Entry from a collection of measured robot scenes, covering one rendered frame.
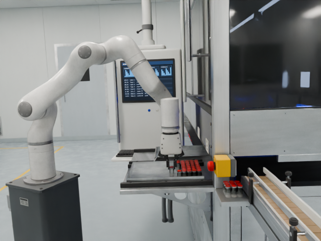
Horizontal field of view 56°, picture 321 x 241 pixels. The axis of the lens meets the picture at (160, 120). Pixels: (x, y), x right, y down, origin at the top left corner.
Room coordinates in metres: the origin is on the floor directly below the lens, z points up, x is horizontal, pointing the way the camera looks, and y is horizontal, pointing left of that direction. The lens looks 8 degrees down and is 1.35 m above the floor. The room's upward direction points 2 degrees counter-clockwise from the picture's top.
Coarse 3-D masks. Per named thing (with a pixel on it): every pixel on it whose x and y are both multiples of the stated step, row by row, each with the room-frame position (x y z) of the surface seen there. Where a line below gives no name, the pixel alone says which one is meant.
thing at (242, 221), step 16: (304, 192) 1.20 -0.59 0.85; (320, 192) 1.20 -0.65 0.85; (192, 208) 2.30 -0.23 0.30; (240, 208) 1.20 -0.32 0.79; (320, 208) 1.20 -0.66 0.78; (192, 224) 2.33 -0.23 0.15; (240, 224) 1.20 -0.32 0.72; (256, 224) 1.21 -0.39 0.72; (208, 240) 1.41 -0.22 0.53; (240, 240) 1.20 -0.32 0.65; (256, 240) 1.21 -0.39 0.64
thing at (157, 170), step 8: (136, 168) 1.53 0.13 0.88; (144, 168) 1.52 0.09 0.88; (152, 168) 1.51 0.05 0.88; (160, 168) 1.51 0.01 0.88; (128, 176) 1.32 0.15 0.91; (136, 176) 1.39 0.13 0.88; (144, 176) 1.39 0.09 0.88; (152, 176) 1.38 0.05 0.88; (160, 176) 1.38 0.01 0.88; (168, 176) 1.38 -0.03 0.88; (176, 176) 1.37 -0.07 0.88; (184, 176) 1.27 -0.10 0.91; (192, 176) 1.27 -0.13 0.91; (200, 176) 1.27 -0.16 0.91
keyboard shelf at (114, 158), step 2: (118, 152) 2.21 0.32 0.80; (116, 154) 2.14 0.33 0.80; (114, 156) 2.09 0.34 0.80; (112, 158) 2.04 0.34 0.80; (114, 158) 2.03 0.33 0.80; (116, 158) 2.03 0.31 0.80; (118, 158) 2.03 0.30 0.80; (120, 158) 2.03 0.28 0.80; (122, 158) 2.03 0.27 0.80; (124, 158) 2.02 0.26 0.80; (126, 158) 2.02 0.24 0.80; (128, 158) 2.02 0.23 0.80; (130, 158) 2.02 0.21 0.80; (112, 160) 2.02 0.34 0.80; (114, 160) 2.02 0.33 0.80; (116, 160) 2.02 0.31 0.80; (118, 160) 2.02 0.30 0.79; (120, 160) 2.01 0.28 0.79; (122, 160) 2.01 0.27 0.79; (124, 160) 2.01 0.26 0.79; (126, 160) 2.01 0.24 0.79; (128, 160) 2.01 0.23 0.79; (130, 160) 2.01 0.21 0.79
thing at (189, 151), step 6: (156, 150) 1.87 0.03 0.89; (186, 150) 1.87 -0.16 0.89; (192, 150) 1.87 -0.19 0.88; (198, 150) 1.87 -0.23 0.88; (204, 150) 1.86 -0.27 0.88; (156, 156) 1.75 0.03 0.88; (168, 156) 1.74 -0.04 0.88; (186, 156) 1.61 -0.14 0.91; (192, 156) 1.61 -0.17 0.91; (198, 156) 1.61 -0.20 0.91; (204, 156) 1.61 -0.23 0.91
